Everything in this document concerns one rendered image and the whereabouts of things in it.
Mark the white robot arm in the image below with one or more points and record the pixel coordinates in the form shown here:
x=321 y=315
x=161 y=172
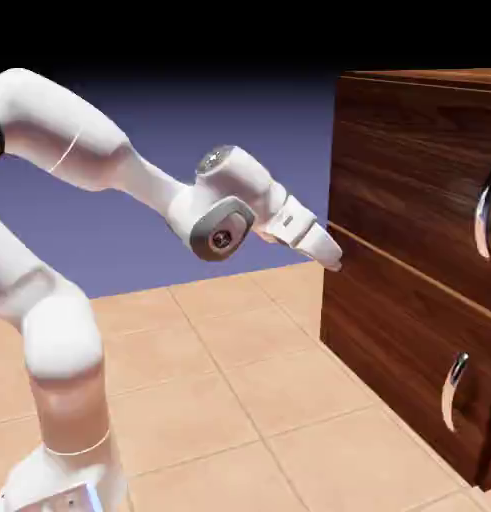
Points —
x=69 y=144

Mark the dark wood cabinet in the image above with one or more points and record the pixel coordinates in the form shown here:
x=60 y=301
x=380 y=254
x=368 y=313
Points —
x=409 y=240

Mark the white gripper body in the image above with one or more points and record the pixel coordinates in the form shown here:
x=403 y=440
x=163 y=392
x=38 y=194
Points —
x=319 y=240

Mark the small dark wood door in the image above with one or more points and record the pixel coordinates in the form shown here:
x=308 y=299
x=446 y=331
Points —
x=389 y=340

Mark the large dark wood door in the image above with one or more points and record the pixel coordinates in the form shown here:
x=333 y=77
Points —
x=405 y=168

